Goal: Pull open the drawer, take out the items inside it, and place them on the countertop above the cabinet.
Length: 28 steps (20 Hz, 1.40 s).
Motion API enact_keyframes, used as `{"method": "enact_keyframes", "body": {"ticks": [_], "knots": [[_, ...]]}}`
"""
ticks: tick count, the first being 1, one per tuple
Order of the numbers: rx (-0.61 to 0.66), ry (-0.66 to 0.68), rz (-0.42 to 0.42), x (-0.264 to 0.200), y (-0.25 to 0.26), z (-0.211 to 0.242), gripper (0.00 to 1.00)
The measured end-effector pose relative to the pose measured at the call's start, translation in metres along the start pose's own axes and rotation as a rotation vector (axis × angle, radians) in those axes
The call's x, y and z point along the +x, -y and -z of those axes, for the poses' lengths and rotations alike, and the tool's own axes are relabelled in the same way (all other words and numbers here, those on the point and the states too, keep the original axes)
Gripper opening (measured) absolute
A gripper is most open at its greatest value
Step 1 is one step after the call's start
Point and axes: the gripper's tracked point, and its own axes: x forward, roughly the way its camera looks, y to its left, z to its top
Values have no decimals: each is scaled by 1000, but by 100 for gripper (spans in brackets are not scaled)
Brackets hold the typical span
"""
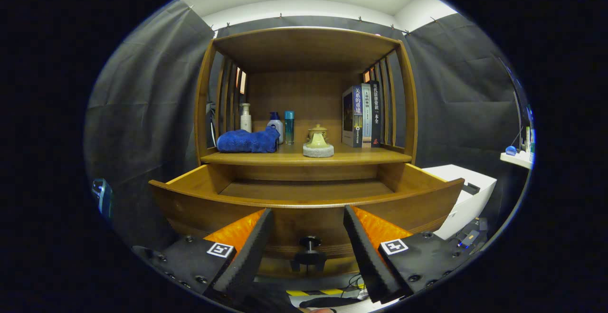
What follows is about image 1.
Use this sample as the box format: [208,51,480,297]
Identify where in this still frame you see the book with blue spine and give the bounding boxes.
[342,84,364,148]

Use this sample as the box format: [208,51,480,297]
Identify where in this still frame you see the book with pale spine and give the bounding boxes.
[361,83,372,148]

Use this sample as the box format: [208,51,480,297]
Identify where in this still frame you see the green brush with grey pad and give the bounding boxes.
[303,132,334,158]

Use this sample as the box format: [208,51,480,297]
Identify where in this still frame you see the clear blue bottle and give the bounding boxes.
[284,110,295,145]

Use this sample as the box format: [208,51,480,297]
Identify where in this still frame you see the blue folded towel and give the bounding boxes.
[216,126,281,153]

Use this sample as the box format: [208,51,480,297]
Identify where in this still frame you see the black electronic device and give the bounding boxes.
[449,217,489,252]

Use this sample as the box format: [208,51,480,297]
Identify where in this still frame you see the yellow black floor tape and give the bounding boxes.
[286,288,352,297]

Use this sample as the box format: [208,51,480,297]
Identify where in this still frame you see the wooden drawer with black knob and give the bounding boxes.
[148,162,465,275]

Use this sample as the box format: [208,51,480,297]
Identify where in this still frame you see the white bottle with blue cap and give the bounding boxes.
[266,112,285,145]

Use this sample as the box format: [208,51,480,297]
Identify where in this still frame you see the white side shelf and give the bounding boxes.
[500,152,532,170]

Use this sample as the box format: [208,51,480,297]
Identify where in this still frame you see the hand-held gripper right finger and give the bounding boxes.
[343,205,475,304]

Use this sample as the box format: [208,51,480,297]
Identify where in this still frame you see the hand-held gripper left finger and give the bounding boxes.
[145,209,275,304]

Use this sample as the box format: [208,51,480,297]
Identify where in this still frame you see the book with black spine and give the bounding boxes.
[370,81,382,148]

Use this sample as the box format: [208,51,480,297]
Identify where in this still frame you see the wooden cabinet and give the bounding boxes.
[194,27,418,275]

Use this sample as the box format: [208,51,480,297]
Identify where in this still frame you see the white drawer unit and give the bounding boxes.
[422,164,497,241]

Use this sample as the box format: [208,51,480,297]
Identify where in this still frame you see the wooden countertop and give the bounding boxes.
[200,142,413,166]

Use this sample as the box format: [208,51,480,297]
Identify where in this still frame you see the floor cables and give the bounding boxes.
[349,275,369,299]

